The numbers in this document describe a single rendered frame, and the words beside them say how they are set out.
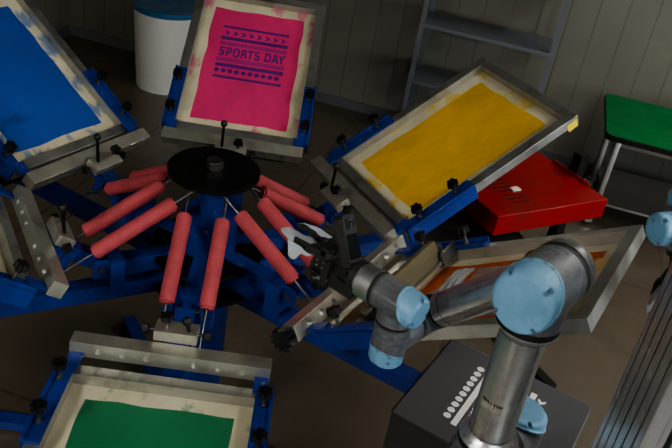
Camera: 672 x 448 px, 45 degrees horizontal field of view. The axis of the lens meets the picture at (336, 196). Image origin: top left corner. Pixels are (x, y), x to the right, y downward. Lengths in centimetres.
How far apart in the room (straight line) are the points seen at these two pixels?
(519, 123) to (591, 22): 319
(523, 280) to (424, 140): 194
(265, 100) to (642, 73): 361
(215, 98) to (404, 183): 93
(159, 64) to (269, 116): 310
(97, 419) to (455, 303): 108
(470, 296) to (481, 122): 169
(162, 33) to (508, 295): 523
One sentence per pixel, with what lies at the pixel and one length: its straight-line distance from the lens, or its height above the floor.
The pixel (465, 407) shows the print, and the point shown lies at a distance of 253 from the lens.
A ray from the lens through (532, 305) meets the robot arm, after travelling 138.
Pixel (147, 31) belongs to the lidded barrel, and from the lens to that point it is 644.
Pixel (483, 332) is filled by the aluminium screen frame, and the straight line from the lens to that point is 207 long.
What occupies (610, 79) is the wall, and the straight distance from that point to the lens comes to 645.
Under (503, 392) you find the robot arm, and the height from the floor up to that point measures 164.
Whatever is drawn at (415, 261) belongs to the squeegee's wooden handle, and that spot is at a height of 129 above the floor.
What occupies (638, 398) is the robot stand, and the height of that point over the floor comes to 180.
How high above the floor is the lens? 259
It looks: 29 degrees down
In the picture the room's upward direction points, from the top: 10 degrees clockwise
